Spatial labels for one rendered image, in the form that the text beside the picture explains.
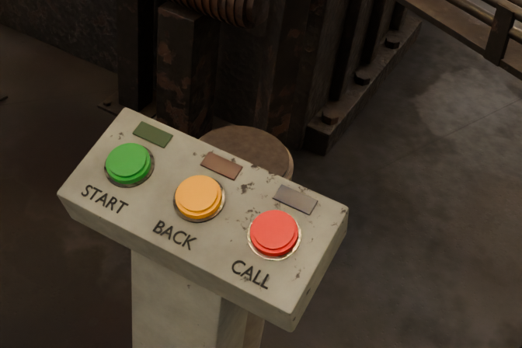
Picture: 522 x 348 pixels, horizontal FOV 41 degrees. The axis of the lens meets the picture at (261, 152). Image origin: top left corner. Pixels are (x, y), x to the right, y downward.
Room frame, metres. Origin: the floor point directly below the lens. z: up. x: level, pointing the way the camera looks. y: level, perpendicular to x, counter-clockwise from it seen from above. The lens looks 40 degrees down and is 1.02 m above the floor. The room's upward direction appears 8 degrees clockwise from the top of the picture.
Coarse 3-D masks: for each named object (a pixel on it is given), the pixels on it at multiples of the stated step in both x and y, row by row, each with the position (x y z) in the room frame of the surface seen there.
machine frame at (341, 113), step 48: (0, 0) 1.61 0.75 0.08; (48, 0) 1.54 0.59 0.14; (96, 0) 1.48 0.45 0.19; (336, 0) 1.30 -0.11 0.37; (384, 0) 1.55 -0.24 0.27; (96, 48) 1.48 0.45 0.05; (240, 48) 1.32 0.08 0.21; (336, 48) 1.36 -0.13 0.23; (384, 48) 1.66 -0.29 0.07; (240, 96) 1.31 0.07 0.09; (336, 96) 1.37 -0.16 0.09; (288, 144) 1.26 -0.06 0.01
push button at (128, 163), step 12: (120, 144) 0.48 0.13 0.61; (132, 144) 0.48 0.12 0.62; (108, 156) 0.47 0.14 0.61; (120, 156) 0.46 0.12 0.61; (132, 156) 0.46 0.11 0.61; (144, 156) 0.46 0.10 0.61; (108, 168) 0.45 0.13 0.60; (120, 168) 0.45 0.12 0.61; (132, 168) 0.45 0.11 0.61; (144, 168) 0.46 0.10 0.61; (120, 180) 0.44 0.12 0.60; (132, 180) 0.44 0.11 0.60
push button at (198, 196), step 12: (192, 180) 0.44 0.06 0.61; (204, 180) 0.44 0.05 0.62; (180, 192) 0.43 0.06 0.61; (192, 192) 0.43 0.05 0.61; (204, 192) 0.43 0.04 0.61; (216, 192) 0.43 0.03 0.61; (180, 204) 0.42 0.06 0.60; (192, 204) 0.42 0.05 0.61; (204, 204) 0.42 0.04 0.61; (216, 204) 0.42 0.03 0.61; (192, 216) 0.41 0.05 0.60; (204, 216) 0.42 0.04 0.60
